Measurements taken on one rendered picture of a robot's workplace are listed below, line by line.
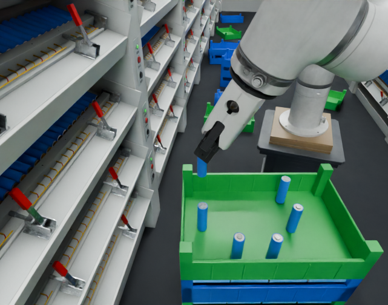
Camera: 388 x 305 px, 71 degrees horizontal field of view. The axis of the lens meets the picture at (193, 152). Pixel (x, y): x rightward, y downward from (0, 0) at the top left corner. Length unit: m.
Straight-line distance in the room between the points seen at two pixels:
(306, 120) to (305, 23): 0.84
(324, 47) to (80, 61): 0.41
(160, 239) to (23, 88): 0.81
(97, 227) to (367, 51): 0.63
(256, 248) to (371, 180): 1.12
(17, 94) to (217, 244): 0.40
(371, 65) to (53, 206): 0.50
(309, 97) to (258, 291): 0.74
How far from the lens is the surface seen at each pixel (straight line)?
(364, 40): 0.34
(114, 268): 0.88
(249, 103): 0.35
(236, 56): 0.36
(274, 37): 0.32
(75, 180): 0.57
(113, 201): 0.77
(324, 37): 0.33
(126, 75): 0.77
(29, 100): 0.45
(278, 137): 1.11
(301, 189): 0.65
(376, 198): 1.50
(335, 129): 1.32
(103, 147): 0.65
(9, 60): 0.49
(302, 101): 1.10
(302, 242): 0.56
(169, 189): 1.30
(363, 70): 0.36
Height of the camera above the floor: 0.92
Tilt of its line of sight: 38 degrees down
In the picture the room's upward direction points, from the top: straight up
